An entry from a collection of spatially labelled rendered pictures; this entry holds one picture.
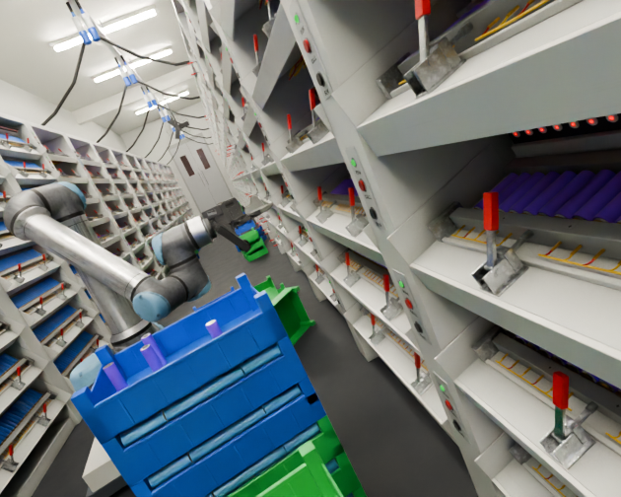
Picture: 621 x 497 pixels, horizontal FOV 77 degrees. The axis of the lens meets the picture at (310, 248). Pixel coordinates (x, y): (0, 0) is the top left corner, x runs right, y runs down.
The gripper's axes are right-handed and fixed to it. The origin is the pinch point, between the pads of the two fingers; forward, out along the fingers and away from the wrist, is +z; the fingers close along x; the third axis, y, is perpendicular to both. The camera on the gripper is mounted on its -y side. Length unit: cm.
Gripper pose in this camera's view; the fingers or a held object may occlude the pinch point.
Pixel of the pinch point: (270, 206)
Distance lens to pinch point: 123.3
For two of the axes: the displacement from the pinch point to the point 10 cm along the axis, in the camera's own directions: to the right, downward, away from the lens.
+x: -2.1, -1.6, 9.6
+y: -4.0, -8.9, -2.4
